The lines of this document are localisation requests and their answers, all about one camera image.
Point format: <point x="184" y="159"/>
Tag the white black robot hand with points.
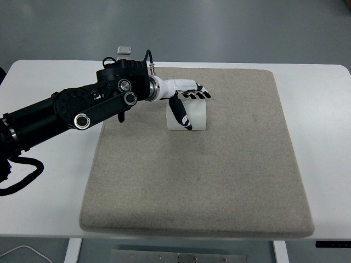
<point x="175" y="86"/>

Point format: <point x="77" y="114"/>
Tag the white ribbed cup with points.
<point x="198" y="115"/>

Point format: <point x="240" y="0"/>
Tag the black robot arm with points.
<point x="104" y="109"/>

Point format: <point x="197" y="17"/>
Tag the square metal floor socket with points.
<point x="124" y="50"/>
<point x="123" y="58"/>

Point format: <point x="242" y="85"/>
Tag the grey-brown fabric mat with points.
<point x="192" y="178"/>

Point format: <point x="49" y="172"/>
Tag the grey metal plate with screws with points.
<point x="178" y="257"/>

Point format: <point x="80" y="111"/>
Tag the white table leg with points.
<point x="280" y="252"/>
<point x="72" y="250"/>

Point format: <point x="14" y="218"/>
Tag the black table control panel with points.
<point x="333" y="244"/>

